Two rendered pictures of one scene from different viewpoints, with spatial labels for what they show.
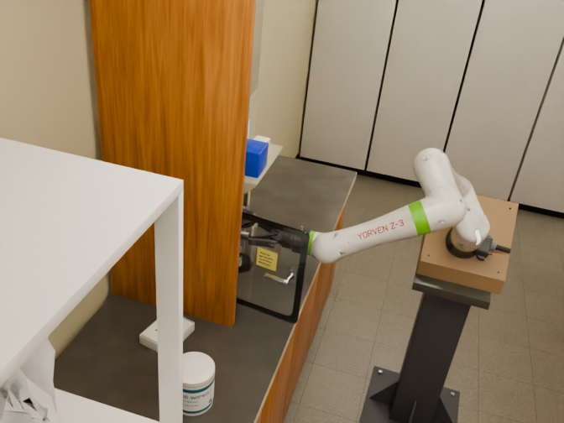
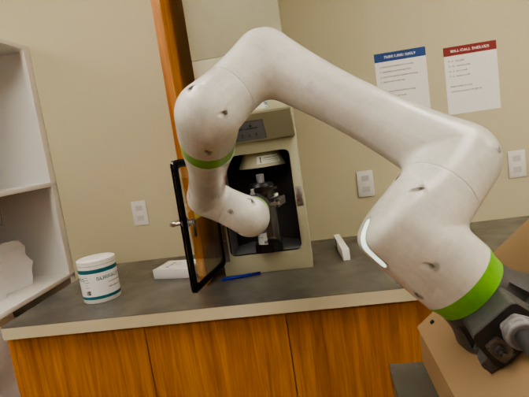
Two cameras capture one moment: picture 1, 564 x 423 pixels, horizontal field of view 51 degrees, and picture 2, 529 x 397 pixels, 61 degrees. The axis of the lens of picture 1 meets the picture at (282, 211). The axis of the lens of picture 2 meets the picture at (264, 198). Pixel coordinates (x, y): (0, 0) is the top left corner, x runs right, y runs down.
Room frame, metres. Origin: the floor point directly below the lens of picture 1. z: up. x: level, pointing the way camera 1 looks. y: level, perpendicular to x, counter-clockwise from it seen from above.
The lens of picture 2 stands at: (1.71, -1.39, 1.41)
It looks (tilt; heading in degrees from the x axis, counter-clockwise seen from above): 7 degrees down; 84
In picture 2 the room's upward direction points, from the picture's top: 8 degrees counter-clockwise
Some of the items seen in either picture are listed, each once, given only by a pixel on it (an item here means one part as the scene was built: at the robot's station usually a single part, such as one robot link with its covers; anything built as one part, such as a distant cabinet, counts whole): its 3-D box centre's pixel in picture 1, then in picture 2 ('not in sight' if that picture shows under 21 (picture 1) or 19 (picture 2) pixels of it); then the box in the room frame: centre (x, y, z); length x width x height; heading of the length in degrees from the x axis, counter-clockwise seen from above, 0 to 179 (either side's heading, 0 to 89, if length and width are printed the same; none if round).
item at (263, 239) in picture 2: not in sight; (265, 217); (1.87, 0.14, 1.15); 0.11 x 0.11 x 0.21
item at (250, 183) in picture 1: (253, 173); (245, 127); (1.84, 0.11, 1.46); 0.32 x 0.11 x 0.10; 167
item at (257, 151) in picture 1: (249, 157); not in sight; (1.77, 0.13, 1.56); 0.10 x 0.10 x 0.09; 77
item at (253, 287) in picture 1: (263, 268); (201, 218); (1.65, 0.04, 1.19); 0.30 x 0.01 x 0.40; 70
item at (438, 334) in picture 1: (429, 351); not in sight; (2.10, -0.78, 0.45); 0.48 x 0.48 x 0.90; 75
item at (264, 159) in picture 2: not in sight; (261, 158); (1.89, 0.26, 1.34); 0.18 x 0.18 x 0.05
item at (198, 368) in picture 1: (193, 383); (98, 277); (1.25, 0.22, 1.02); 0.13 x 0.13 x 0.15
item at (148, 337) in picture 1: (167, 332); (179, 268); (1.52, 0.36, 0.96); 0.16 x 0.12 x 0.04; 154
